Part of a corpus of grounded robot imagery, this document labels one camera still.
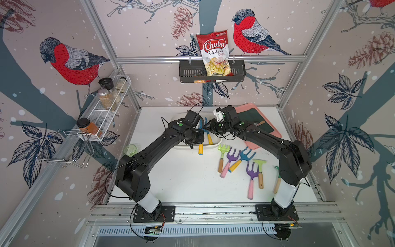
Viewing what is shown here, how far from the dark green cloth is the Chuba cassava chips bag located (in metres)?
0.41

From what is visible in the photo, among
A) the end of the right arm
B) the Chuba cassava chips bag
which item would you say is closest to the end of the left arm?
the end of the right arm

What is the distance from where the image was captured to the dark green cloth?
1096 millimetres

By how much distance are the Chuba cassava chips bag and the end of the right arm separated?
0.30 meters

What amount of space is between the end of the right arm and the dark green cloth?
0.42 meters

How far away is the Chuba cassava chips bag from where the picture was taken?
0.83 meters

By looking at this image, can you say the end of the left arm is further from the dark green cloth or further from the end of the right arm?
the dark green cloth

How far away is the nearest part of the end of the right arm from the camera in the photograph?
27.0 inches
